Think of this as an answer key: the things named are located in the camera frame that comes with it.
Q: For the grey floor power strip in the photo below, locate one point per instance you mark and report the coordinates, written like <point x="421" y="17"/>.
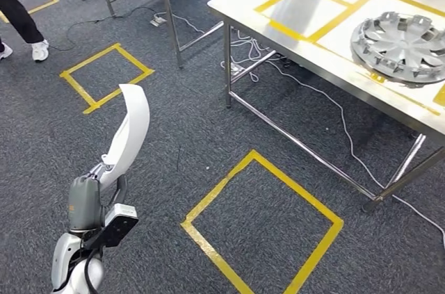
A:
<point x="158" y="20"/>

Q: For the silver wheel hubcap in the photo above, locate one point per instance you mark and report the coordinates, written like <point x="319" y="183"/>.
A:
<point x="400" y="48"/>

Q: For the small yellow table tape square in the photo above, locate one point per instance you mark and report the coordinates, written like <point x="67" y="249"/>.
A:
<point x="288" y="31"/>

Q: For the steel frame table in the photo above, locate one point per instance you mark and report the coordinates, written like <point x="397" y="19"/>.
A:
<point x="170" y="20"/>

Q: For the white curved plastic part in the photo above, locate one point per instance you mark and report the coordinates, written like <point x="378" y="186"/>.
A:
<point x="134" y="131"/>

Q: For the steel workbench table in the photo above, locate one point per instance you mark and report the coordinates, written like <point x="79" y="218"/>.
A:
<point x="243" y="2"/>

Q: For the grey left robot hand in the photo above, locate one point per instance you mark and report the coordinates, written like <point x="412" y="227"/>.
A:
<point x="84" y="204"/>

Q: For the large yellow table tape square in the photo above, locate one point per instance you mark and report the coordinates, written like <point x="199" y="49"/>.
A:
<point x="342" y="13"/>

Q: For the person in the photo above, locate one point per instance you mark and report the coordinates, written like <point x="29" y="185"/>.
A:
<point x="17" y="11"/>

